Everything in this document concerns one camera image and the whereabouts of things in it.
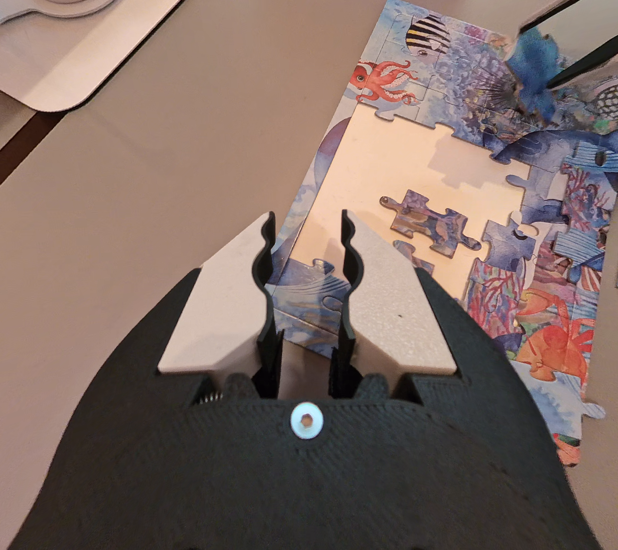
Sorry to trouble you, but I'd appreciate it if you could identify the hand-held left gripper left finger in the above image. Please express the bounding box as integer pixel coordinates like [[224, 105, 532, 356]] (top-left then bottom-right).
[[158, 211, 278, 377]]

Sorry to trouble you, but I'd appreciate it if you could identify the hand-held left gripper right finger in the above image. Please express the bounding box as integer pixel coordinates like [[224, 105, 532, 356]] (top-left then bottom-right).
[[340, 209, 459, 398]]

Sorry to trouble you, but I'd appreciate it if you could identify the purple coral puzzle piece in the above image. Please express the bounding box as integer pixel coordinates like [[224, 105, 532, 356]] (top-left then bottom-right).
[[392, 241, 435, 278], [379, 189, 482, 258]]

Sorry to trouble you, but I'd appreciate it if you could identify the dark blue puzzle piece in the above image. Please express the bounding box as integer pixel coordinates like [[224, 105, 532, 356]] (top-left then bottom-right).
[[504, 28, 563, 128]]

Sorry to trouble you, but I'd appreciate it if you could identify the sea animal jigsaw puzzle tray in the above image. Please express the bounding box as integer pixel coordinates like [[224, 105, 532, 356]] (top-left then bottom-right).
[[270, 0, 618, 466]]

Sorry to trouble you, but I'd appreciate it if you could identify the pale blue striped puzzle piece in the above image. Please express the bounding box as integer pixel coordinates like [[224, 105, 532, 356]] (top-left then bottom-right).
[[561, 143, 618, 170]]

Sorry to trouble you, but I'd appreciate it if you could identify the grey blue puzzle piece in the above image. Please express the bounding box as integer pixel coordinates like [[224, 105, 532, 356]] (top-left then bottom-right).
[[482, 217, 539, 270]]

